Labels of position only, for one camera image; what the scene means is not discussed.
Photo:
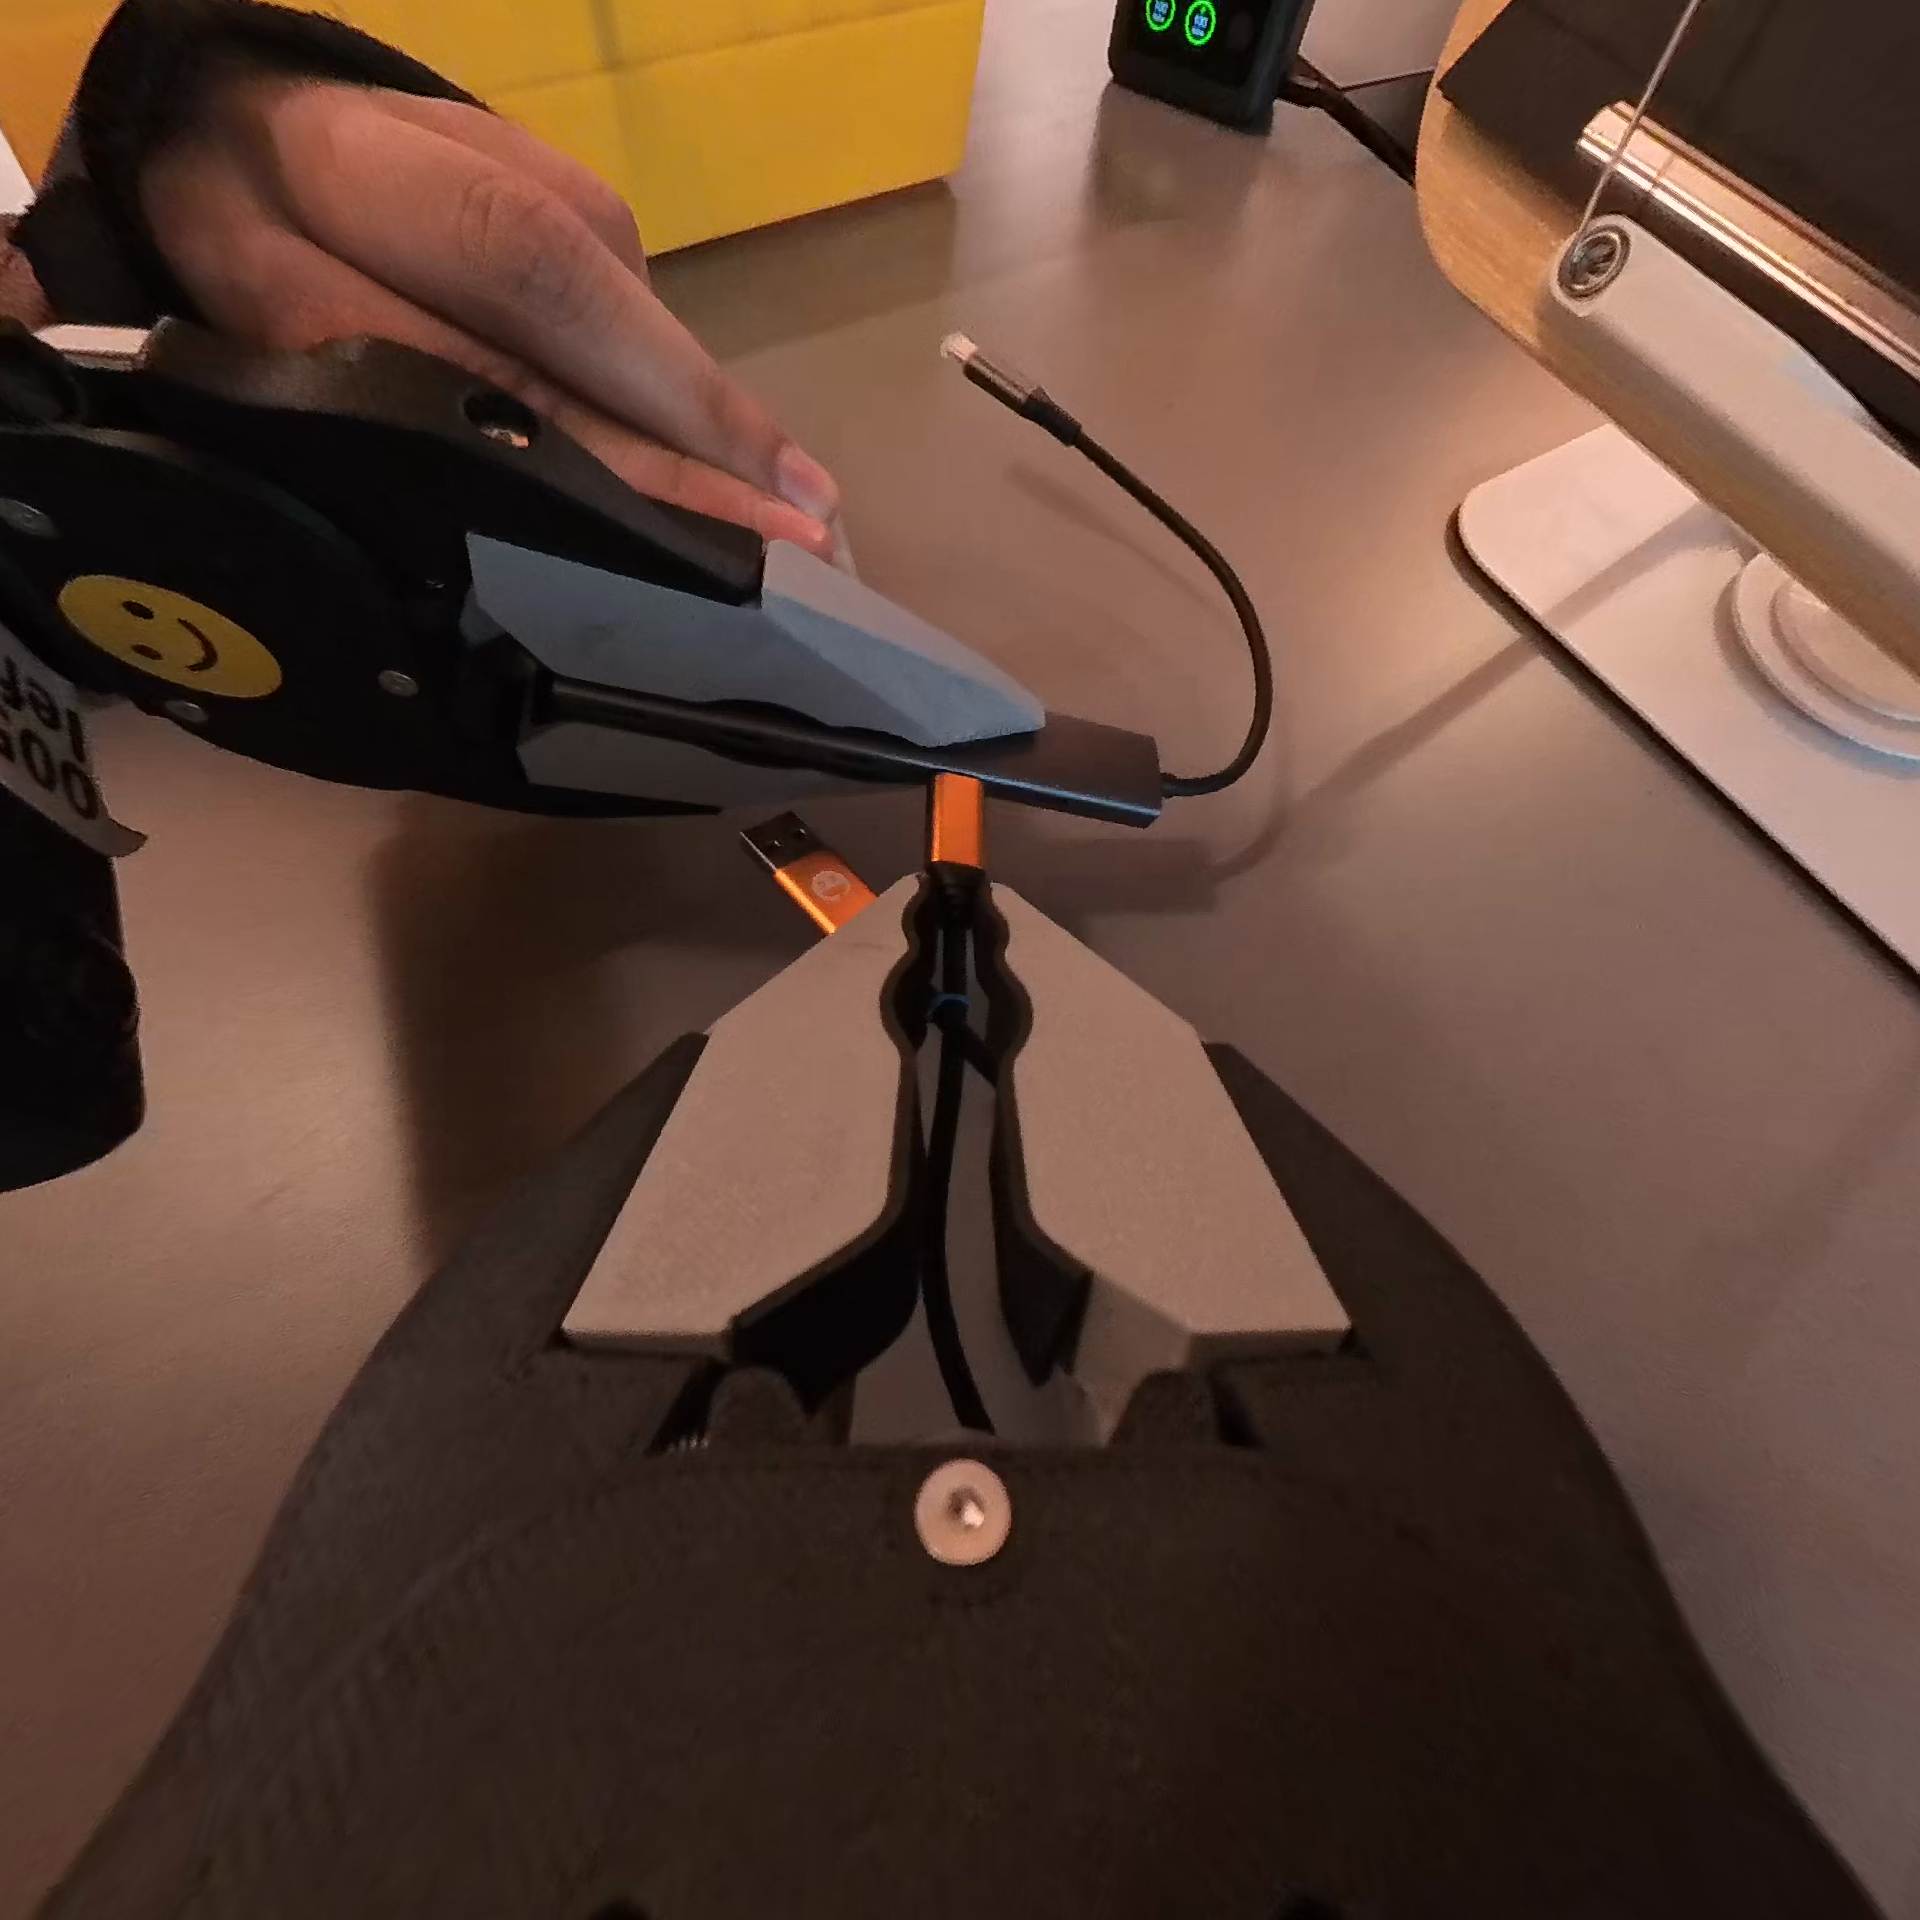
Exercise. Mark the small display with green circles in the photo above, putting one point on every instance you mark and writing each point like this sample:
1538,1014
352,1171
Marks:
1201,54

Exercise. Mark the person's left hand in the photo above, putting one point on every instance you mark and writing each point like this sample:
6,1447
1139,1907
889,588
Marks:
450,241

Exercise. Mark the thin metal rod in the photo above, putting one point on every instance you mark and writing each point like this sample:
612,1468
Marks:
1649,105

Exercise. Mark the yellow plastic bin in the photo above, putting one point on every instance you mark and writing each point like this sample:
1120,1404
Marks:
782,105

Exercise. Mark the white stand base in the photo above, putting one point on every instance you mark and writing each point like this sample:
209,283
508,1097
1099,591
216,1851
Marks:
1621,601

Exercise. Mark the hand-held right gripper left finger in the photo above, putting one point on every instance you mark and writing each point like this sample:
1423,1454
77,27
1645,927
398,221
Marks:
749,1170

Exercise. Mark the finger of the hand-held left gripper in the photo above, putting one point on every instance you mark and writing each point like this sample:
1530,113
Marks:
839,660
660,773

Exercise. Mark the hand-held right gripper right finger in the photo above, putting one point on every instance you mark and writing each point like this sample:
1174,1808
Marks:
1169,1187

